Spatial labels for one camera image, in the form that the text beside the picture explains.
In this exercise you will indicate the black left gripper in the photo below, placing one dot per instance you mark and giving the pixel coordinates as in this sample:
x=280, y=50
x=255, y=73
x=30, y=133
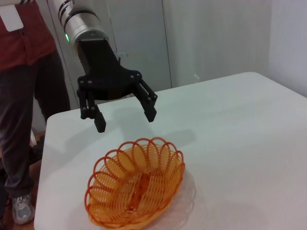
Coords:
x=103, y=72

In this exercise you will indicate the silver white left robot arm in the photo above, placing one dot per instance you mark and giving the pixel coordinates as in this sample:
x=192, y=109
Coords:
x=84, y=21

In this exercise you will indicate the person in red shirt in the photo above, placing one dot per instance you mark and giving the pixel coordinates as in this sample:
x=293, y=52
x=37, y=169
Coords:
x=21, y=95

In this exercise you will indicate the white rectangular badge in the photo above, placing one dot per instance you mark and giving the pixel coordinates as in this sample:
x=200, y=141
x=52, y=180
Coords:
x=12, y=19

